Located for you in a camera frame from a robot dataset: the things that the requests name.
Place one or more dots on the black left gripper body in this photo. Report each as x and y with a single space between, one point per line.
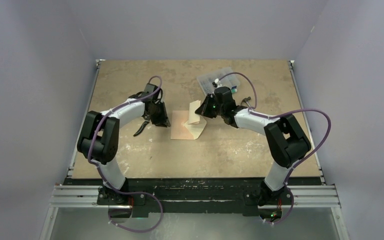
155 109

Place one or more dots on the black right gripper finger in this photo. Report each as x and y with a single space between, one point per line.
214 109
205 109

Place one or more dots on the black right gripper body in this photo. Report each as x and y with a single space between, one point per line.
220 110

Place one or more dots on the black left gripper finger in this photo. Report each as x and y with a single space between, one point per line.
165 122
155 114

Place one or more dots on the pink lined letter paper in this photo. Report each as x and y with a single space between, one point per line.
193 118

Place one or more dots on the pink and cream envelope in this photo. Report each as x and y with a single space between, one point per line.
182 130

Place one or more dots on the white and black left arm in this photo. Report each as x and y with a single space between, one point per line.
99 138

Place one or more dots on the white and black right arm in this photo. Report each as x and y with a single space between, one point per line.
286 139

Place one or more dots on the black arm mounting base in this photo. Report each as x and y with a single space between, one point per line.
235 195

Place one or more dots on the black pruning shears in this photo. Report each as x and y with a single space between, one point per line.
143 125

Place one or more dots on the green and white marker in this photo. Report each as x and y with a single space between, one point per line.
234 89

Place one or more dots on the small black hammer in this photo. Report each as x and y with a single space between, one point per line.
246 101

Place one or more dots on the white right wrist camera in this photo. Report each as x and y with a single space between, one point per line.
216 83

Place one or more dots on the aluminium extrusion frame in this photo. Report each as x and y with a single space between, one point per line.
222 158

